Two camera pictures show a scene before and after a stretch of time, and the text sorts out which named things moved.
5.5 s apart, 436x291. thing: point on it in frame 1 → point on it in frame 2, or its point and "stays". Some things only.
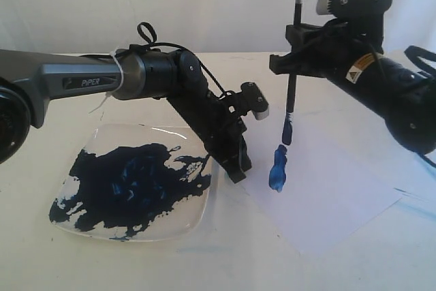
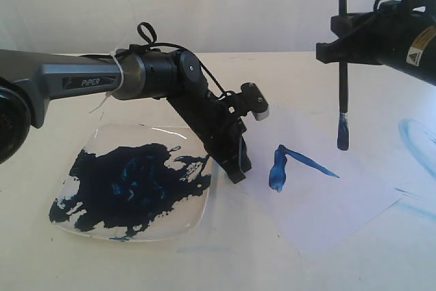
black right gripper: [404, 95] → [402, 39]
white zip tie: [114, 54] stays
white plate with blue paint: [135, 182] stays
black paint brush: [287, 136] → [343, 128]
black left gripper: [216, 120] stays
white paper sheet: [340, 168] stays
